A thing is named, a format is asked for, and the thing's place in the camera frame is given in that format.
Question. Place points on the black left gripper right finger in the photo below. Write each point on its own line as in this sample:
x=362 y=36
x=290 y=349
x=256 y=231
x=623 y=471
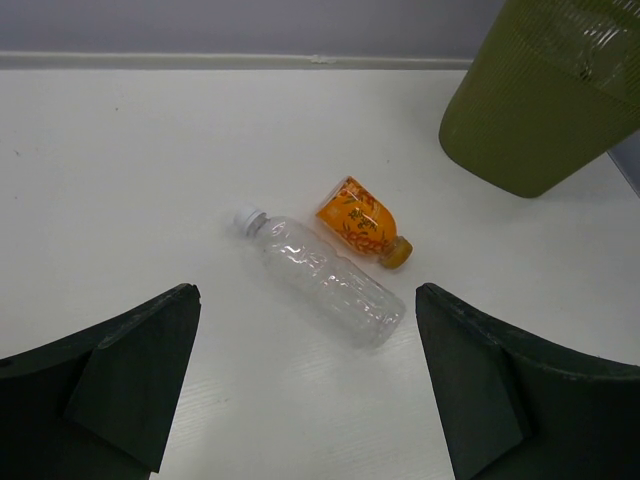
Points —
x=513 y=405

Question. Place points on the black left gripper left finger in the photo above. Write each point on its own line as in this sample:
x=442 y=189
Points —
x=99 y=403

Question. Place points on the clear bottle white cap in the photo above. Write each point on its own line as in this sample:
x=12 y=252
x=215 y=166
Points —
x=351 y=301

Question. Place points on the orange juice bottle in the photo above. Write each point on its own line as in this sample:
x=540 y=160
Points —
x=364 y=224

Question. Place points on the clear plastic bottle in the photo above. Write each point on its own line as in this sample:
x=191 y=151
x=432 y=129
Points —
x=607 y=58

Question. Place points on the green mesh waste bin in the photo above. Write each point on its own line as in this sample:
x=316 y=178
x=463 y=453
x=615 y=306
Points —
x=520 y=120

